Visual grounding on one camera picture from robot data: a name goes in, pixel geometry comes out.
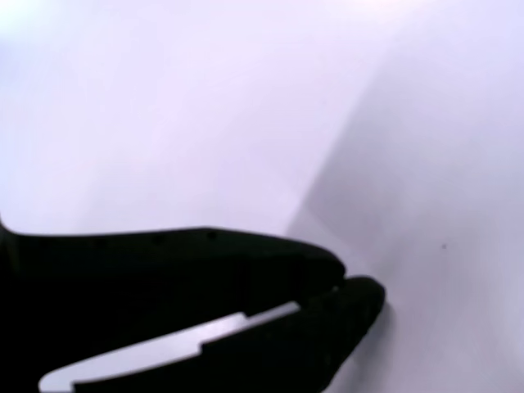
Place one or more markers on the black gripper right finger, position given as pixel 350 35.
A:
pixel 311 344

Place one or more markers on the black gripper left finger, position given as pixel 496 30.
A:
pixel 143 282

